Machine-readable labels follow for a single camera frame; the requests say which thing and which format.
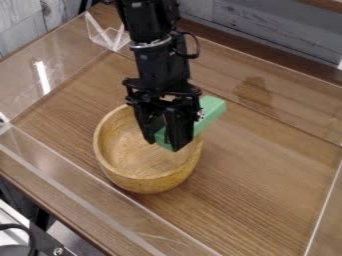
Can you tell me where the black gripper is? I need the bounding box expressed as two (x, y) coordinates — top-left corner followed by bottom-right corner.
(124, 34), (201, 152)

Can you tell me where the green rectangular block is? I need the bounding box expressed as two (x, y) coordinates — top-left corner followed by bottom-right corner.
(156, 96), (228, 152)

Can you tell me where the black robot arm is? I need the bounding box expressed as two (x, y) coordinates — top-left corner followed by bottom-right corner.
(117, 0), (202, 151)

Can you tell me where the brown wooden bowl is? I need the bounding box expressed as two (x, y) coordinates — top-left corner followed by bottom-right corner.
(93, 105), (204, 194)

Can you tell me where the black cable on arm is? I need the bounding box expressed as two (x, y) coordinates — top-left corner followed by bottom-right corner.
(172, 30), (202, 60)

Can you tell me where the clear acrylic corner bracket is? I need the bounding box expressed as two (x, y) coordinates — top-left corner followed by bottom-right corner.
(85, 12), (132, 52)

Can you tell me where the clear acrylic tray wall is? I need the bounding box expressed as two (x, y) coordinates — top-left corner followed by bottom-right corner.
(0, 120), (222, 256)

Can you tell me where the black cable lower left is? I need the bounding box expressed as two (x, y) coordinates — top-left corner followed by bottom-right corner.
(0, 222), (51, 256)

